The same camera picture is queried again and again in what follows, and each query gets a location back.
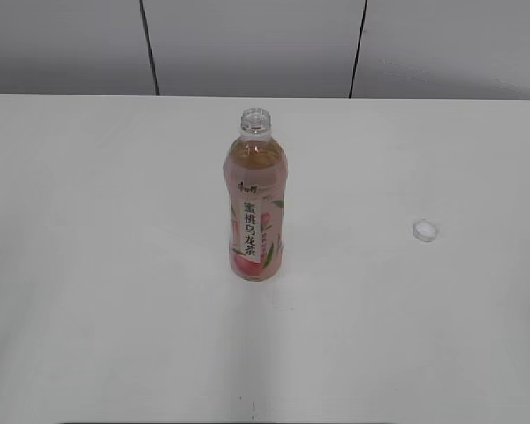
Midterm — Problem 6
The pink peach tea bottle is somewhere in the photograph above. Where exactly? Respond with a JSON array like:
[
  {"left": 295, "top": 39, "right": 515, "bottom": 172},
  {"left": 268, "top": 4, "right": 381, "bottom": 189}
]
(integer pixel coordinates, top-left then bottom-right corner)
[{"left": 223, "top": 108, "right": 288, "bottom": 282}]

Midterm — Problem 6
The white bottle cap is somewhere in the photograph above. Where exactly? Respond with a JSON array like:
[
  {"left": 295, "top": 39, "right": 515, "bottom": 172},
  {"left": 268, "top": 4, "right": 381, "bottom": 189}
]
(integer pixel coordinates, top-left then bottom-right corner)
[{"left": 412, "top": 219, "right": 439, "bottom": 243}]

